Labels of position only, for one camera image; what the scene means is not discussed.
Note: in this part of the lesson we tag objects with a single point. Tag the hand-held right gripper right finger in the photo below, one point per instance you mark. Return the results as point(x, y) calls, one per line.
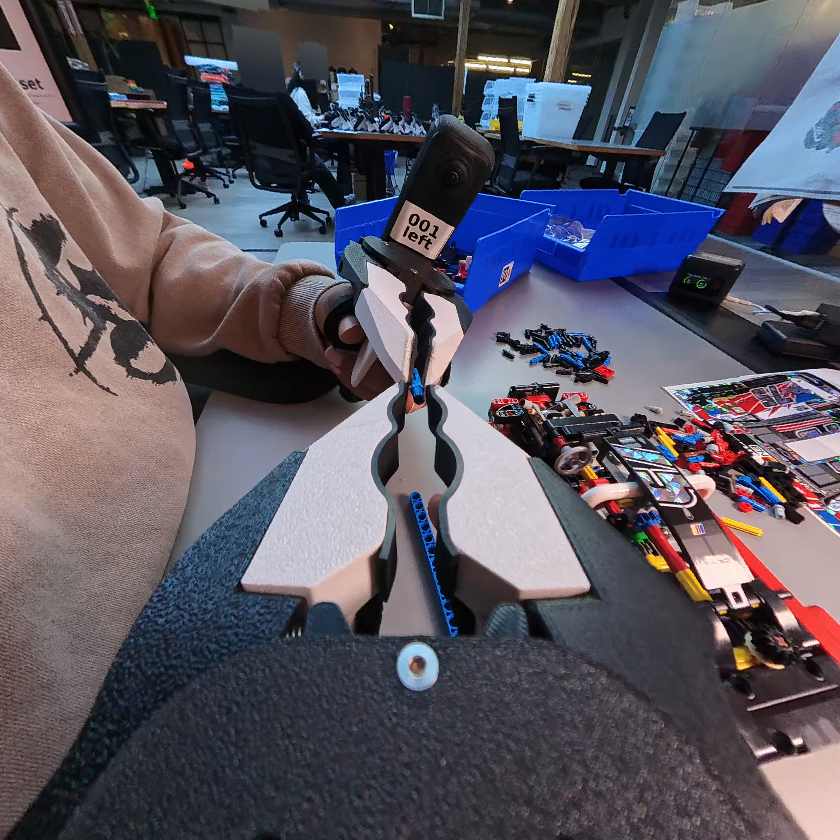
point(518, 525)

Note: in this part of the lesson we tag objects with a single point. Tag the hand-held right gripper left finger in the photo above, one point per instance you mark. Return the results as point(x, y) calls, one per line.
point(315, 525)

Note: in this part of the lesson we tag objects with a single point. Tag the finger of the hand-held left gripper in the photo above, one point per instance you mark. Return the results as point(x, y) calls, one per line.
point(384, 315)
point(449, 328)

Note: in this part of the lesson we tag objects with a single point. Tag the short blue lego pin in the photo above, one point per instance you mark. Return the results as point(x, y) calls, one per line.
point(416, 387)

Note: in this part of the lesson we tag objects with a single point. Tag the blue storage bin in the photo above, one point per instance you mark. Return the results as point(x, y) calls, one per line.
point(499, 243)
point(643, 236)

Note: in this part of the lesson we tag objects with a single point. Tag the long blue lego beam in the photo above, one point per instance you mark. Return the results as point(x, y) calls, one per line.
point(430, 558)

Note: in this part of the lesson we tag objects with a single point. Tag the lego car chassis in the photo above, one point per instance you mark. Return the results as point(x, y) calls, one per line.
point(689, 499)

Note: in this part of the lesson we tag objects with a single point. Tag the lego instruction booklet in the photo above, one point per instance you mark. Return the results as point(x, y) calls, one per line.
point(800, 131)

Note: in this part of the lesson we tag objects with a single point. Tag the yellow lego axle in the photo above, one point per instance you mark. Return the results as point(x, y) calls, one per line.
point(741, 526)

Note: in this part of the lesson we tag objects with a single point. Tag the pile of mixed lego pieces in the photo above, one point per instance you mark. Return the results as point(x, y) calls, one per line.
point(741, 459)

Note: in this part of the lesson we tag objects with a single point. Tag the person's left hand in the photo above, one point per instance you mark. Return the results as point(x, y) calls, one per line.
point(387, 394)

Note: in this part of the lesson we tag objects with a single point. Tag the person's right hand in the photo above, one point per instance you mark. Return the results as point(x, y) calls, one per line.
point(434, 508)

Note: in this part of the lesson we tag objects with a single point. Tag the heap of small dark parts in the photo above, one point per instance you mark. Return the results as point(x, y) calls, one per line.
point(454, 269)

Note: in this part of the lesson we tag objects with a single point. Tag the row of spare grippers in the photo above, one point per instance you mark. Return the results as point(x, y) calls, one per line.
point(380, 123)

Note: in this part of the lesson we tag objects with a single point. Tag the stack of white storage boxes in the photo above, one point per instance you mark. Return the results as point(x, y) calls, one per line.
point(544, 108)

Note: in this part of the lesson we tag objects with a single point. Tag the pile of black blue pins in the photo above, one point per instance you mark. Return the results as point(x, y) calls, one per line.
point(564, 351)

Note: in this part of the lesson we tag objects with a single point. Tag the small clear plastic bag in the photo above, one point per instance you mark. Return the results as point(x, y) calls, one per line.
point(569, 231)

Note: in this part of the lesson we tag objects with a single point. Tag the wooden work table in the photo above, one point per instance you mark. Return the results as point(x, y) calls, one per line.
point(590, 148)

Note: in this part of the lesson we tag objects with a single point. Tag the black office chair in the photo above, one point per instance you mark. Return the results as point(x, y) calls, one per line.
point(275, 151)

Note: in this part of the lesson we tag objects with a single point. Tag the black power bank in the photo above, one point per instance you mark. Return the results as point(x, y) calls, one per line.
point(705, 281)

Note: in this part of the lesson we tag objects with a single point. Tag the holographic sticker sheet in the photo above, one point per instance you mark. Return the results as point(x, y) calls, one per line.
point(774, 400)

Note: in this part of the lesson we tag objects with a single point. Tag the small black charger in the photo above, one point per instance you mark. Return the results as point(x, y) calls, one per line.
point(794, 341)

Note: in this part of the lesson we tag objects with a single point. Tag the wooden post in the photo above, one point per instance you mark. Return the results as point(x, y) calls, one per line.
point(561, 39)

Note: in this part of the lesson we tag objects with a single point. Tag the white wall poster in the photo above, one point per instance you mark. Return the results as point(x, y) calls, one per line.
point(33, 65)

